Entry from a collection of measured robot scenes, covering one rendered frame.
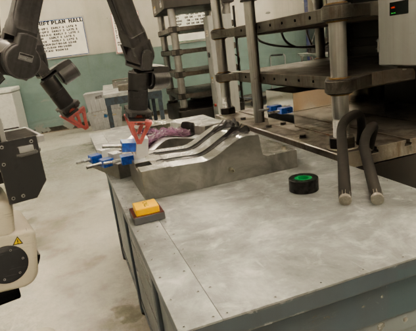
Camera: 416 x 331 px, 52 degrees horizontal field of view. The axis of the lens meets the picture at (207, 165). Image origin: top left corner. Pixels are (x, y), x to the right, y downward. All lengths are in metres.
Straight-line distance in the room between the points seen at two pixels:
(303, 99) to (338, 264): 1.28
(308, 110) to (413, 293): 1.25
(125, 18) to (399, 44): 0.86
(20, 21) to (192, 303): 0.69
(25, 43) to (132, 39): 0.29
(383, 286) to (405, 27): 0.89
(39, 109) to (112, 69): 1.52
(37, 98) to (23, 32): 7.51
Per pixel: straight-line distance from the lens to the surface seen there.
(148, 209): 1.11
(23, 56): 1.04
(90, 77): 8.44
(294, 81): 1.98
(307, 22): 1.86
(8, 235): 1.25
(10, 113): 7.78
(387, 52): 1.59
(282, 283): 0.79
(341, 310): 0.85
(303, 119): 2.03
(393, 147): 1.73
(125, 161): 1.40
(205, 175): 1.29
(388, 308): 0.92
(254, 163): 1.34
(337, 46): 1.59
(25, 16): 1.06
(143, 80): 1.23
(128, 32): 1.19
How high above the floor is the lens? 1.21
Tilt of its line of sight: 16 degrees down
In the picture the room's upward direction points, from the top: 7 degrees counter-clockwise
